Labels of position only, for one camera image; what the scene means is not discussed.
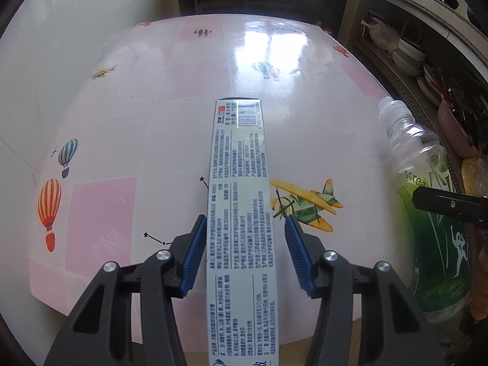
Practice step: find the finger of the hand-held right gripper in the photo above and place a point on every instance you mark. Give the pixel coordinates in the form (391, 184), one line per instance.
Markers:
(450, 203)

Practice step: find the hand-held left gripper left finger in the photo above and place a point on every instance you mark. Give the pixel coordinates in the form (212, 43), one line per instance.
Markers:
(192, 259)

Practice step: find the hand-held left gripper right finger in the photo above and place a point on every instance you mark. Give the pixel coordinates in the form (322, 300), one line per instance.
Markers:
(301, 259)

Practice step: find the green plastic bottle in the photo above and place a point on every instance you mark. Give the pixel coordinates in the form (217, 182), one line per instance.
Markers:
(434, 259)

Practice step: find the white blue toothpaste box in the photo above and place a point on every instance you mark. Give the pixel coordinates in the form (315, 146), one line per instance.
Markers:
(240, 198)

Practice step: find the person's right hand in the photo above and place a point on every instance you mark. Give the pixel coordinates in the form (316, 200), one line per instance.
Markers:
(481, 286)

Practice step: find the yellow plastic bag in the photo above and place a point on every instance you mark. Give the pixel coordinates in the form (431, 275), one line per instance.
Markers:
(474, 177)

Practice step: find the pink basin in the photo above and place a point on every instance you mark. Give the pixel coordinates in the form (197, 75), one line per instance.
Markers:
(453, 129)

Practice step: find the stack of plates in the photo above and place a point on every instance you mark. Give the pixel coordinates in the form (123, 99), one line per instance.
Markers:
(430, 85)

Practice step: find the grey shelf with patterned edge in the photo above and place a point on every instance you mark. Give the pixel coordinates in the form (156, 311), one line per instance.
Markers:
(400, 89)

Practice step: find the stack of white bowls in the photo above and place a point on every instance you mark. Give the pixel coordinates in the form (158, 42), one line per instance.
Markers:
(410, 57)

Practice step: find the grey concrete counter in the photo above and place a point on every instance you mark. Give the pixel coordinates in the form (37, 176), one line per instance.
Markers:
(472, 40)

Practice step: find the white plastic bag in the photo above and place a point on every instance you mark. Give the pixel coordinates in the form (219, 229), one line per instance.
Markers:
(383, 34)

